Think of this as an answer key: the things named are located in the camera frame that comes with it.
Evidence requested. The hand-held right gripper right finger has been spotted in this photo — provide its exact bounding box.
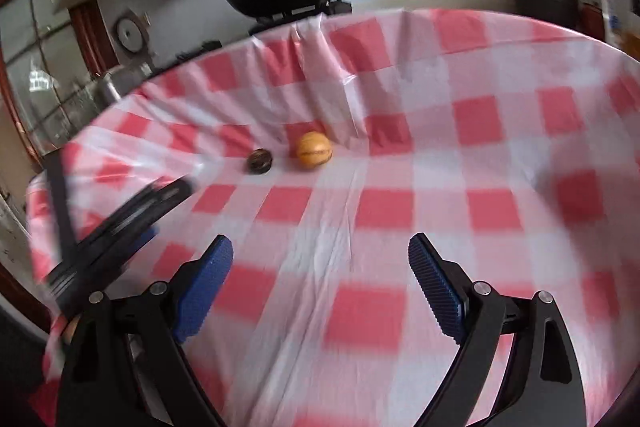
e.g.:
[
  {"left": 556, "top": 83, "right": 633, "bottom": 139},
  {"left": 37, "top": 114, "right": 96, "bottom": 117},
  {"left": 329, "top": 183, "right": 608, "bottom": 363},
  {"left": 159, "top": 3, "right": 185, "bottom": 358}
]
[{"left": 407, "top": 232, "right": 587, "bottom": 427}]

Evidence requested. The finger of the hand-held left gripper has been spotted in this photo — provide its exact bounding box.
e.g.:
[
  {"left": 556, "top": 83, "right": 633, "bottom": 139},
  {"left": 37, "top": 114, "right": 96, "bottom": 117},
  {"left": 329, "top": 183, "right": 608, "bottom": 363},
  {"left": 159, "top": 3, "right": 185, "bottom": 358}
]
[{"left": 75, "top": 177, "right": 197, "bottom": 270}]

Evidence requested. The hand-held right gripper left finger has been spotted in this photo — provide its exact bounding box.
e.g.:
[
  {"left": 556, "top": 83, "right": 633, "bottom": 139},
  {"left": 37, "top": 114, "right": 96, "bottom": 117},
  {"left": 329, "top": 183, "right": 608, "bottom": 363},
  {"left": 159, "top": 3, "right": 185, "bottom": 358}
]
[{"left": 56, "top": 233, "right": 235, "bottom": 427}]

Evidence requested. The dark wrinkled passion fruit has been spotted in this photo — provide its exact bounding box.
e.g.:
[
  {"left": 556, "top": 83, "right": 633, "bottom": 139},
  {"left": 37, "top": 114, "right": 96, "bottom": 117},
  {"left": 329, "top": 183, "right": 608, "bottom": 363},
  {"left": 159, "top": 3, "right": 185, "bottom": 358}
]
[{"left": 246, "top": 148, "right": 275, "bottom": 176}]

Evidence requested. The yellow striped pepino melon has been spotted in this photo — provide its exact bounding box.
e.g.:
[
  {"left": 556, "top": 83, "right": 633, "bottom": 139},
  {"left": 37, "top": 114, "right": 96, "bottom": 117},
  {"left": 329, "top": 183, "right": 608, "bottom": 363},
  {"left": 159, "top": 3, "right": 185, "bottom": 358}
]
[{"left": 295, "top": 131, "right": 333, "bottom": 169}]

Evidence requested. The red white checked tablecloth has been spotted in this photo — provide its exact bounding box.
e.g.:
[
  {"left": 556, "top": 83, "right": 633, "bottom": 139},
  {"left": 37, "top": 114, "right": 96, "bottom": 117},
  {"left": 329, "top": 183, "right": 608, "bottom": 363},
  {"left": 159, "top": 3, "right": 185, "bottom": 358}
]
[{"left": 25, "top": 8, "right": 640, "bottom": 427}]

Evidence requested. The metal pot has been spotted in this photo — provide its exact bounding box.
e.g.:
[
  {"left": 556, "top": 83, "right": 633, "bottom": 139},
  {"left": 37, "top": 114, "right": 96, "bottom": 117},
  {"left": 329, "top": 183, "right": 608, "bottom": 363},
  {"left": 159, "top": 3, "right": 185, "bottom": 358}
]
[{"left": 92, "top": 64, "right": 152, "bottom": 106}]

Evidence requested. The glass window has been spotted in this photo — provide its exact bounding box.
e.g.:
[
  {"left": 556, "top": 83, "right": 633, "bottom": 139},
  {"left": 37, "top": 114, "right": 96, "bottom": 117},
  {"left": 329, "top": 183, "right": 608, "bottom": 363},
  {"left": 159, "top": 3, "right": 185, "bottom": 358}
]
[{"left": 0, "top": 0, "right": 121, "bottom": 158}]

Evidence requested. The black gas stove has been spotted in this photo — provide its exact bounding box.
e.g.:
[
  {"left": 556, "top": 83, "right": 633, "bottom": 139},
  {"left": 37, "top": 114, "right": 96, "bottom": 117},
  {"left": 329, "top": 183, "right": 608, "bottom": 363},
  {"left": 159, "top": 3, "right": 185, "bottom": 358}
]
[{"left": 249, "top": 0, "right": 354, "bottom": 36}]

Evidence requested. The dark lidded pot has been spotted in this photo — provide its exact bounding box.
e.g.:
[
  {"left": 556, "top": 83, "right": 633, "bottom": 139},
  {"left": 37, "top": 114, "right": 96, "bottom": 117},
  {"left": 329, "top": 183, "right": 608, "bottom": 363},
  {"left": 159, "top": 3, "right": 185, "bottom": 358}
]
[{"left": 510, "top": 0, "right": 581, "bottom": 28}]

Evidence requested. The red container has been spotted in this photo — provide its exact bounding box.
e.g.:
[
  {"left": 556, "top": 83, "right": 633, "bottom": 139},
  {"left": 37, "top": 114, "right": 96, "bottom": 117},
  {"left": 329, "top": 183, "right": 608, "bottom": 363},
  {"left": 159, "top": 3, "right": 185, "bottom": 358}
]
[{"left": 579, "top": 1, "right": 604, "bottom": 39}]

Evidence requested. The white carton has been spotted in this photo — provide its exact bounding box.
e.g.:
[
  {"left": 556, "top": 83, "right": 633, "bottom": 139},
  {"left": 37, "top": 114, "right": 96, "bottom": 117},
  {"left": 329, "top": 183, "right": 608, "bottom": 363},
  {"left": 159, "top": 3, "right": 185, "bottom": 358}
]
[{"left": 594, "top": 0, "right": 621, "bottom": 46}]

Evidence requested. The brown wooden door frame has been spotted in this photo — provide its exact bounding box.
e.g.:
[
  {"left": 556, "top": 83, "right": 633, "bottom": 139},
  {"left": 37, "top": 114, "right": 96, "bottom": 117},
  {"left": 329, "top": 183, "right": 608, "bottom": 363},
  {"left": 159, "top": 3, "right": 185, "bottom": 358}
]
[{"left": 67, "top": 0, "right": 120, "bottom": 75}]

